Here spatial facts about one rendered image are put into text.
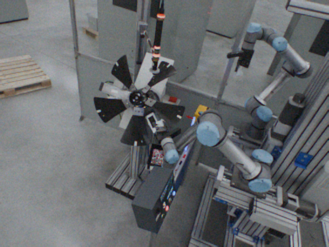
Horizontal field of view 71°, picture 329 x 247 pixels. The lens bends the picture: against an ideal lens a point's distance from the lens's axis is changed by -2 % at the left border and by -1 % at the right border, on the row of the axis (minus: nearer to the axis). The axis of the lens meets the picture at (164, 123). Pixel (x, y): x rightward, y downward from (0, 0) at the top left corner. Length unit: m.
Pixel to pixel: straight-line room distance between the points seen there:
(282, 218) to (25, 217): 2.16
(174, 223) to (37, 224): 1.27
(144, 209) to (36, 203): 1.74
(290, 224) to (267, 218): 0.14
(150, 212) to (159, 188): 0.12
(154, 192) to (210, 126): 0.41
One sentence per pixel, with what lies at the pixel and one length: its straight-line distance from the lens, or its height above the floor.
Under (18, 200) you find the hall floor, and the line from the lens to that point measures 2.77.
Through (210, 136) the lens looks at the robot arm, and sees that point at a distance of 1.18.
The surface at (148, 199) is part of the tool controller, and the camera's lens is 1.12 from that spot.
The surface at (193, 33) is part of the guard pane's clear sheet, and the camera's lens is 2.23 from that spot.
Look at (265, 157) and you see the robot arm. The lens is 1.48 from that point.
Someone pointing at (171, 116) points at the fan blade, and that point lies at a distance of 1.70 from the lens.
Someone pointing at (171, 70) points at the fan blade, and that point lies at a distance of 1.76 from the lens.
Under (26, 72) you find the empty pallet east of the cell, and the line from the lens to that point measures 4.48.
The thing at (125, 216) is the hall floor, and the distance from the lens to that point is 2.49.
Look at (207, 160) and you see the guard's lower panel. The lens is 2.90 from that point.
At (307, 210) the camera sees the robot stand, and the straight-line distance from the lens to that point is 1.79.
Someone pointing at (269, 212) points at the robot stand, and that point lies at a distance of 1.68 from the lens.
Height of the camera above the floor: 2.19
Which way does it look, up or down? 39 degrees down
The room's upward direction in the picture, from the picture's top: 10 degrees clockwise
